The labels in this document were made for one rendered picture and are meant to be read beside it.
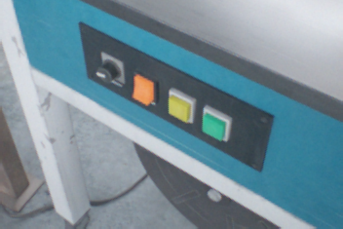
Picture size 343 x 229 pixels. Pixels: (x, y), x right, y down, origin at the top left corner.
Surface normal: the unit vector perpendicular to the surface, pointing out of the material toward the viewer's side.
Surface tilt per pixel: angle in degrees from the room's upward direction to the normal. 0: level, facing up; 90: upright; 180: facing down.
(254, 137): 90
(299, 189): 90
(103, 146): 0
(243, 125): 90
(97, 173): 0
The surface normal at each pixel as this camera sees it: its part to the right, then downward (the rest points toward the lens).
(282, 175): -0.59, 0.59
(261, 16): 0.00, -0.69
